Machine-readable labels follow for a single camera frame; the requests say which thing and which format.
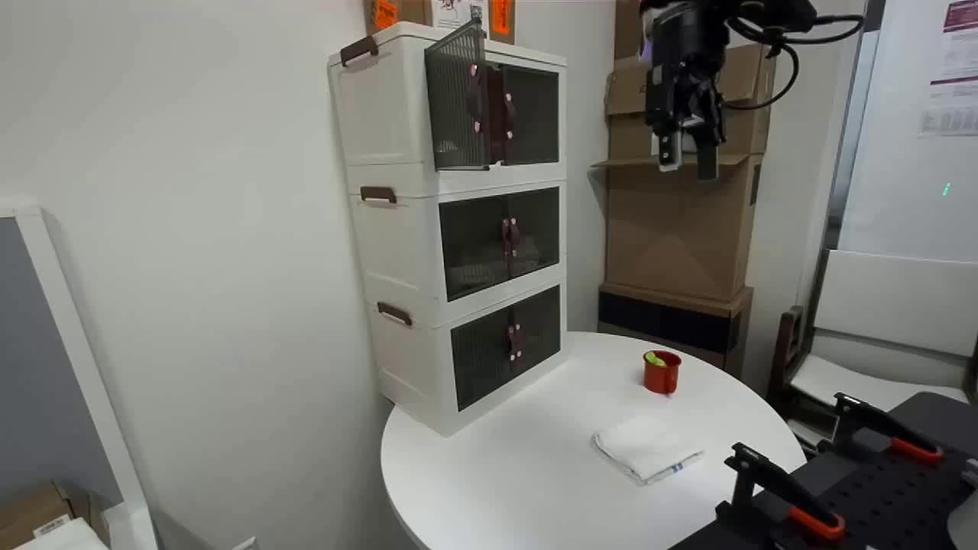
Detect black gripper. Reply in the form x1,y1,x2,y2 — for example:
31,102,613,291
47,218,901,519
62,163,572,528
643,29,731,183

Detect smoked transparent cabinet door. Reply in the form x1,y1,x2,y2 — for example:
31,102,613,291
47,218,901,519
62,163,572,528
436,194,508,302
449,302,517,414
421,14,491,173
500,185,563,281
508,284,565,373
487,62,563,167

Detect tall plain cardboard box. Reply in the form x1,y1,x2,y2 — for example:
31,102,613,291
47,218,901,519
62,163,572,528
612,0,654,62

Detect brown wooden piece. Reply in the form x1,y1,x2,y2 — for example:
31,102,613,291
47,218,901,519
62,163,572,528
768,302,809,401

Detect red plastic cup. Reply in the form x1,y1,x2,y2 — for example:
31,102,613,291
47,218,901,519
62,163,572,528
639,348,686,397

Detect white flat panel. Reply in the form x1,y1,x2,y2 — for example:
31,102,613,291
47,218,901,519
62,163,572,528
812,247,978,360

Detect white label card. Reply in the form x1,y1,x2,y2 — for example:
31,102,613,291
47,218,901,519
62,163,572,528
433,0,483,30

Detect white folded cloth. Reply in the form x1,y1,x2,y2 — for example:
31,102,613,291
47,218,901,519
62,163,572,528
590,409,708,487

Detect white three-tier storage cabinet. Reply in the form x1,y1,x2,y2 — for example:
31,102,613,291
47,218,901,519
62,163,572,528
328,19,568,440

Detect black perforated base board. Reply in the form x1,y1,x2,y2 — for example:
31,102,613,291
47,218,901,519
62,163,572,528
670,390,978,550

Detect white paper sheets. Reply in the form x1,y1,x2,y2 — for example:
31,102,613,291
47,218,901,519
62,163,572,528
12,517,111,550

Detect shallow cardboard tray box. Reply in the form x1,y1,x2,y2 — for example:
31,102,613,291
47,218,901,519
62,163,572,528
0,483,79,550

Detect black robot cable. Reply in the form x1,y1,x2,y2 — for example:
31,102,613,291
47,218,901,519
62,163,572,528
716,10,867,115

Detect wall poster with text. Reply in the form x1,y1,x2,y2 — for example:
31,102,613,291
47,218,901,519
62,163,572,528
920,0,978,140

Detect black clamp orange handle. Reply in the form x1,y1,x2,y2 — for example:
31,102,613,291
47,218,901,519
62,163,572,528
725,440,849,545
828,390,948,471

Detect brown cabinet side handle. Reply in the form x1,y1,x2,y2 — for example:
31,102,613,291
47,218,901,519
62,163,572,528
374,299,416,330

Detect grey partition white frame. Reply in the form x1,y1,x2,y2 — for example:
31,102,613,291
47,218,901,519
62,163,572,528
0,198,161,550

